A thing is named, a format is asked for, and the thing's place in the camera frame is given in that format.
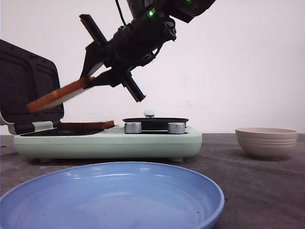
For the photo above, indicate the silver control knob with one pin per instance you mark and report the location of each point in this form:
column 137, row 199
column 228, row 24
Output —
column 133, row 127
column 176, row 128

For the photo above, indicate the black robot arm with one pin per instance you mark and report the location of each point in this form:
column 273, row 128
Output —
column 184, row 10

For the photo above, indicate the white bread slice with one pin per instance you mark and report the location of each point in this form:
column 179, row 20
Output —
column 86, row 126
column 57, row 97

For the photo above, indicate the black frying pan mint handle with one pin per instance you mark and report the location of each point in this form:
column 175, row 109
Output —
column 152, row 123

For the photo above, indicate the right silver control knob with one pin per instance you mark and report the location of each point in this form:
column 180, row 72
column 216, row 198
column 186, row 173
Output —
column 176, row 128

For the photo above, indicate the left silver control knob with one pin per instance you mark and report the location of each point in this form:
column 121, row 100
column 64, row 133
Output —
column 133, row 127

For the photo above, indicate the cream ribbed bowl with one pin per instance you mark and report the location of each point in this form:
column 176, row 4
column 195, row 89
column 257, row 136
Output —
column 263, row 142

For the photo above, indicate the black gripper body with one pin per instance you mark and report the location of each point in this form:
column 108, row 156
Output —
column 133, row 45

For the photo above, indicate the mint green breakfast maker base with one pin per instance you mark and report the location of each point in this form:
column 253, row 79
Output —
column 109, row 143

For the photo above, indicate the blue plate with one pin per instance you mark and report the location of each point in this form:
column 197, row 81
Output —
column 118, row 195

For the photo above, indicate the breakfast maker hinged lid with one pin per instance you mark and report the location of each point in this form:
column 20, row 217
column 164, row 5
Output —
column 25, row 77

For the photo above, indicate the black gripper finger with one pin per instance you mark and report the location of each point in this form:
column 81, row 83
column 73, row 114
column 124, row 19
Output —
column 109, row 77
column 94, row 59

